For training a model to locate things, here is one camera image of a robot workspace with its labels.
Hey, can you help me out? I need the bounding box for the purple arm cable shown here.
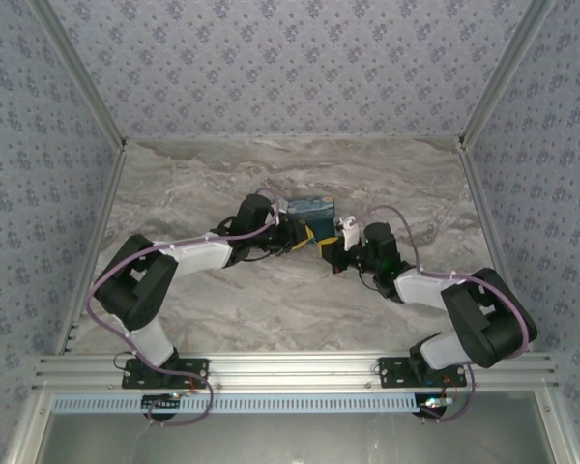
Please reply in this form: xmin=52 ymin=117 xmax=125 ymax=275
xmin=86 ymin=188 xmax=284 ymax=427
xmin=362 ymin=205 xmax=537 ymax=424

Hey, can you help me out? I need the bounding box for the starry night print tin box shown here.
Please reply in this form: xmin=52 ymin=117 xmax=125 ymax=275
xmin=286 ymin=195 xmax=338 ymax=242

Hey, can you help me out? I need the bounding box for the aluminium table side rail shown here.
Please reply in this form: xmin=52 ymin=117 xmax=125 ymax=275
xmin=456 ymin=139 xmax=536 ymax=352
xmin=55 ymin=139 xmax=128 ymax=357

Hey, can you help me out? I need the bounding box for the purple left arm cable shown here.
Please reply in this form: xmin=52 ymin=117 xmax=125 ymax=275
xmin=86 ymin=188 xmax=284 ymax=427

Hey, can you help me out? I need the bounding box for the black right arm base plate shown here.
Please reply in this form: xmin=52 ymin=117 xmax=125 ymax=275
xmin=378 ymin=357 xmax=468 ymax=390

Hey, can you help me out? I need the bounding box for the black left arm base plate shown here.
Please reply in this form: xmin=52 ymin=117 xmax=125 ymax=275
xmin=122 ymin=358 xmax=210 ymax=390

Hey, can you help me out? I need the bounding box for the aluminium frame post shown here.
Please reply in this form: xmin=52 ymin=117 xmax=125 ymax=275
xmin=457 ymin=0 xmax=557 ymax=146
xmin=31 ymin=0 xmax=128 ymax=147

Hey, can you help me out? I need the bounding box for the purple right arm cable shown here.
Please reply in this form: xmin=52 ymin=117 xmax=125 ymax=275
xmin=362 ymin=205 xmax=537 ymax=424

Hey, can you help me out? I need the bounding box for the black electronics board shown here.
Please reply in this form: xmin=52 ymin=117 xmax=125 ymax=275
xmin=415 ymin=393 xmax=451 ymax=418

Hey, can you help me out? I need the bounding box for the white slotted cable duct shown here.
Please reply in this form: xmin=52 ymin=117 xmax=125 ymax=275
xmin=52 ymin=391 xmax=420 ymax=415

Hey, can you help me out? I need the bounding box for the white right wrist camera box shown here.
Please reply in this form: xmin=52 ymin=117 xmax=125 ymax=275
xmin=335 ymin=215 xmax=364 ymax=252

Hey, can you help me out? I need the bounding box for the aluminium frame leg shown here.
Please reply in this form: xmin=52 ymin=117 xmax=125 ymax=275
xmin=534 ymin=391 xmax=579 ymax=464
xmin=3 ymin=391 xmax=54 ymax=464

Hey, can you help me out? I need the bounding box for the aluminium front rail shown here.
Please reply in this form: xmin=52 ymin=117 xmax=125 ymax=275
xmin=31 ymin=351 xmax=560 ymax=392

